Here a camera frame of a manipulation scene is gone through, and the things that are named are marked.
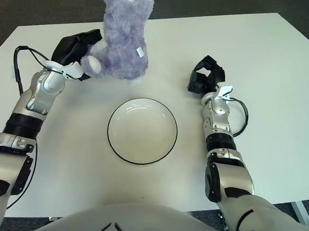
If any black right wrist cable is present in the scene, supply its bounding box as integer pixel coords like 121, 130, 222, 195
227, 96, 250, 137

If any silver robot torso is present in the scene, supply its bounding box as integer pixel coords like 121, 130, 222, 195
0, 193, 228, 231

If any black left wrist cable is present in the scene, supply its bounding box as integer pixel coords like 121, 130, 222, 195
12, 42, 67, 95

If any purple plush bunny doll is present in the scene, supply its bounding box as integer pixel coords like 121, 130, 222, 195
75, 0, 161, 90

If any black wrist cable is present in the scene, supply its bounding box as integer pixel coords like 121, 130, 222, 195
227, 96, 250, 137
12, 42, 67, 95

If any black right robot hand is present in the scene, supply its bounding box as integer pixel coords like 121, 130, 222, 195
184, 53, 227, 95

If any white plate with black rim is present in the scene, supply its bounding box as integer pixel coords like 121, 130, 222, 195
104, 94, 180, 168

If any white table leg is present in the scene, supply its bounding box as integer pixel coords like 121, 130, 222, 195
289, 200, 309, 231

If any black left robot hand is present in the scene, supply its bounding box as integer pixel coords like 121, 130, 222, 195
48, 28, 106, 84

